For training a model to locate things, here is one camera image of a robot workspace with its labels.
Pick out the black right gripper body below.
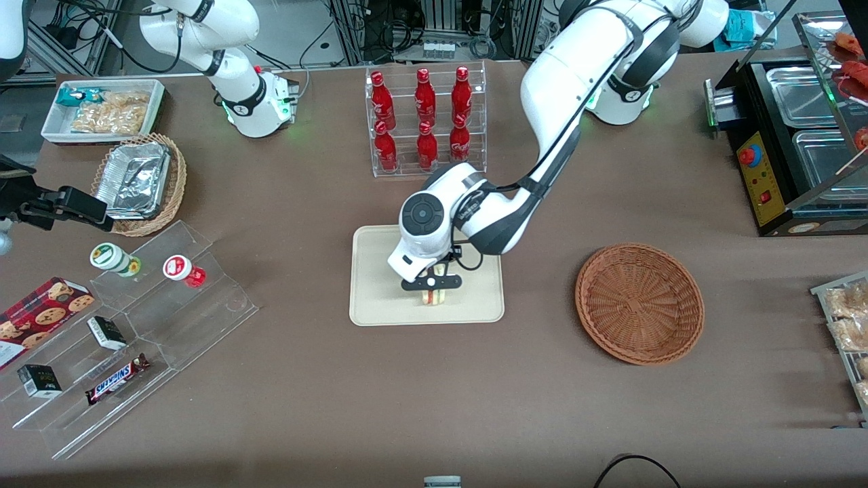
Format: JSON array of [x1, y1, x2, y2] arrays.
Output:
[[0, 155, 63, 230]]

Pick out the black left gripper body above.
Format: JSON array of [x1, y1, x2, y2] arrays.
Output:
[[400, 260, 463, 292]]

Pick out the triangle sandwich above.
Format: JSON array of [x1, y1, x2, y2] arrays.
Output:
[[420, 263, 450, 306]]

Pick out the beige plastic tray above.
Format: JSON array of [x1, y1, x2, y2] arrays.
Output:
[[349, 224, 506, 327]]

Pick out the oval tan wicker basket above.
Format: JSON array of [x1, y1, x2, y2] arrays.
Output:
[[91, 132, 188, 238]]

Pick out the round brown wicker basket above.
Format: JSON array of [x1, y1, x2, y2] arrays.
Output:
[[574, 243, 706, 367]]

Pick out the tray of packaged pastries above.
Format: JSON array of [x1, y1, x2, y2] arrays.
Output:
[[810, 270, 868, 428]]

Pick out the green lidded drink cup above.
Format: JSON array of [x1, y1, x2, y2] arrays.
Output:
[[90, 242, 142, 279]]

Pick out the stacked foil containers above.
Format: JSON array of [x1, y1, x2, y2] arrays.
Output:
[[94, 142, 172, 222]]

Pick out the white rectangular snack bin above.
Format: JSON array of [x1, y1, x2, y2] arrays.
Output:
[[41, 79, 167, 146]]

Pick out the red lidded drink cup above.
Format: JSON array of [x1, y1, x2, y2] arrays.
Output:
[[162, 254, 208, 289]]

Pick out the clear bag of crackers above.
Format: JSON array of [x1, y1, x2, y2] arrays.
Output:
[[71, 91, 152, 136]]

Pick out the small black carton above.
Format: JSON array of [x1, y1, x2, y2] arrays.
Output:
[[86, 315, 128, 352], [16, 363, 64, 399]]

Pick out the teal snack packet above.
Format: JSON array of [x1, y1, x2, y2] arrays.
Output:
[[55, 87, 109, 108]]

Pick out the red cookie box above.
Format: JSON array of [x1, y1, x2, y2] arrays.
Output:
[[0, 276, 96, 371]]

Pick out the clear acrylic bottle rack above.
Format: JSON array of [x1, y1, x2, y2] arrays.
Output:
[[365, 60, 488, 180]]

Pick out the red cola bottle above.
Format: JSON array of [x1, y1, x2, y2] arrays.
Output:
[[416, 121, 439, 171], [451, 66, 473, 124], [414, 67, 437, 127], [448, 114, 472, 165], [370, 70, 397, 131], [374, 121, 399, 173]]

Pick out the clear acrylic step stand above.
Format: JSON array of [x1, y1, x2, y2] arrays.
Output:
[[0, 305, 180, 462], [88, 220, 260, 371]]

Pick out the snickers chocolate bar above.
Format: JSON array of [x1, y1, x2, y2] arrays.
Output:
[[84, 352, 152, 407]]

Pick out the black food warmer cabinet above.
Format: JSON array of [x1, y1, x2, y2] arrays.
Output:
[[704, 10, 868, 239]]

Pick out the steel warmer pan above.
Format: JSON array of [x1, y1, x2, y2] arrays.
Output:
[[765, 64, 840, 129], [792, 127, 868, 205]]

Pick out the teal crumpled bag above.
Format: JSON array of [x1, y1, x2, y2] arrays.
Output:
[[720, 9, 778, 52]]

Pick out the red fried food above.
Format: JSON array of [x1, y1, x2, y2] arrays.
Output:
[[833, 31, 868, 104]]

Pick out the black table cable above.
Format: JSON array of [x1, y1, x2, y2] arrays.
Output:
[[593, 453, 683, 488]]

